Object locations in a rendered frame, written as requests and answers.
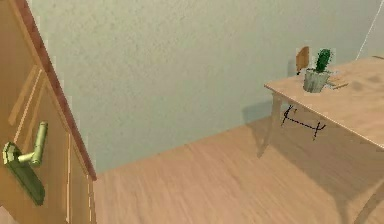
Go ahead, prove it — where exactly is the wooden chair with black legs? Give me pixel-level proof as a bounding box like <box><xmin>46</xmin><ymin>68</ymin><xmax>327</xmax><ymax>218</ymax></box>
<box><xmin>280</xmin><ymin>46</ymin><xmax>327</xmax><ymax>142</ymax></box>

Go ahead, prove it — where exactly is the green cactus in grey pot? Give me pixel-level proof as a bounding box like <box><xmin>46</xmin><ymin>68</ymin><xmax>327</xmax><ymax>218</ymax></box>
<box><xmin>302</xmin><ymin>48</ymin><xmax>336</xmax><ymax>94</ymax></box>

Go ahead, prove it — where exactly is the light wooden table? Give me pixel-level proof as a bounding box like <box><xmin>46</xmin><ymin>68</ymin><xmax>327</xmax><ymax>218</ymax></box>
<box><xmin>256</xmin><ymin>55</ymin><xmax>384</xmax><ymax>224</ymax></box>

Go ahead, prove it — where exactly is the brown wooden room door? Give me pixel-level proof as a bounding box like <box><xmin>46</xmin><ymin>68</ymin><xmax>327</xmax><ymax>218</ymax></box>
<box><xmin>0</xmin><ymin>0</ymin><xmax>98</xmax><ymax>224</ymax></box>

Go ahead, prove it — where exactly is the green lever door handle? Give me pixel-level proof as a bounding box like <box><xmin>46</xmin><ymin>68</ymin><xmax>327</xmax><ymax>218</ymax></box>
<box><xmin>2</xmin><ymin>121</ymin><xmax>49</xmax><ymax>207</ymax></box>

